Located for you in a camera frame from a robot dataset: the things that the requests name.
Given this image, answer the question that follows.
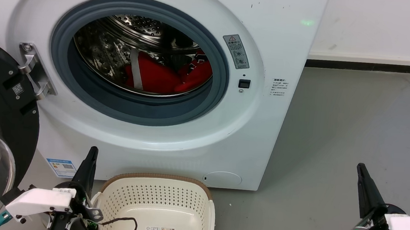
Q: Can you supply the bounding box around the white front-load washing machine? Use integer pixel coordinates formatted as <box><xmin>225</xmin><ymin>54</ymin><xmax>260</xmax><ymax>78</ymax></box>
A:
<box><xmin>0</xmin><ymin>0</ymin><xmax>330</xmax><ymax>200</ymax></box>

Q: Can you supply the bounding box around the stainless steel washing machine drum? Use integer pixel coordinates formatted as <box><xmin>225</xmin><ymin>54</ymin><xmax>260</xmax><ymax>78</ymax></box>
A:
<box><xmin>69</xmin><ymin>9</ymin><xmax>218</xmax><ymax>101</ymax></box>

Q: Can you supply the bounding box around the grey rubber door gasket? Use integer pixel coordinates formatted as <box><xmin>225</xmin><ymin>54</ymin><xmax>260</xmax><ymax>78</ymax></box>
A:
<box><xmin>44</xmin><ymin>0</ymin><xmax>236</xmax><ymax>133</ymax></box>

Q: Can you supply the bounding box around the red garment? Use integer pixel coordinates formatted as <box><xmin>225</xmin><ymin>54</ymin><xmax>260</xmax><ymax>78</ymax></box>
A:
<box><xmin>123</xmin><ymin>44</ymin><xmax>215</xmax><ymax>99</ymax></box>

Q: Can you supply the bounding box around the round white filter cover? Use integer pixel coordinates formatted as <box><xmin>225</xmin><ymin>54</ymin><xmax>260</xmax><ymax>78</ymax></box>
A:
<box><xmin>202</xmin><ymin>169</ymin><xmax>243</xmax><ymax>190</ymax></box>

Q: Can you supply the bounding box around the black baseboard strip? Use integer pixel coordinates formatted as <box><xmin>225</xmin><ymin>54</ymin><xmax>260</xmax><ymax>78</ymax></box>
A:
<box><xmin>305</xmin><ymin>56</ymin><xmax>410</xmax><ymax>77</ymax></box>

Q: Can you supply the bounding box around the small printed text label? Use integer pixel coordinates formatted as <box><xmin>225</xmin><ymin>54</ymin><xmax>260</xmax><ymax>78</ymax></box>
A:
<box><xmin>269</xmin><ymin>77</ymin><xmax>290</xmax><ymax>102</ymax></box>

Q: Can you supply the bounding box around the grey warning sticker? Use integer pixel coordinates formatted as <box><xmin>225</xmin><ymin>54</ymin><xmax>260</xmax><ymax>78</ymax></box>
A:
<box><xmin>220</xmin><ymin>33</ymin><xmax>253</xmax><ymax>71</ymax></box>

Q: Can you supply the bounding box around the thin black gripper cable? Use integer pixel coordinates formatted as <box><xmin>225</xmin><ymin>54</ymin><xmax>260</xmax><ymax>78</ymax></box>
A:
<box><xmin>98</xmin><ymin>215</ymin><xmax>139</xmax><ymax>230</ymax></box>

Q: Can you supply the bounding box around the cream perforated laundry basket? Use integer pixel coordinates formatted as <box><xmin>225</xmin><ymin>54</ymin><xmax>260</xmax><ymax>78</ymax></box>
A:
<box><xmin>88</xmin><ymin>168</ymin><xmax>219</xmax><ymax>230</ymax></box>

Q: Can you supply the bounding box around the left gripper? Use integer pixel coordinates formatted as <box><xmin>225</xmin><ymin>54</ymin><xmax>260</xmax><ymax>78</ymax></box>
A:
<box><xmin>47</xmin><ymin>143</ymin><xmax>110</xmax><ymax>230</ymax></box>

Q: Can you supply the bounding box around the blue and white energy label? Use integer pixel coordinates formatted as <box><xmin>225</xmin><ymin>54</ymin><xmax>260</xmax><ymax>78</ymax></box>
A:
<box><xmin>44</xmin><ymin>158</ymin><xmax>79</xmax><ymax>179</ymax></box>

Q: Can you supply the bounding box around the silver door hinge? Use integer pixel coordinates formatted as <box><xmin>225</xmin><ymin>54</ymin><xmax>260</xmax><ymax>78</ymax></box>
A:
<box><xmin>14</xmin><ymin>42</ymin><xmax>61</xmax><ymax>102</ymax></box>

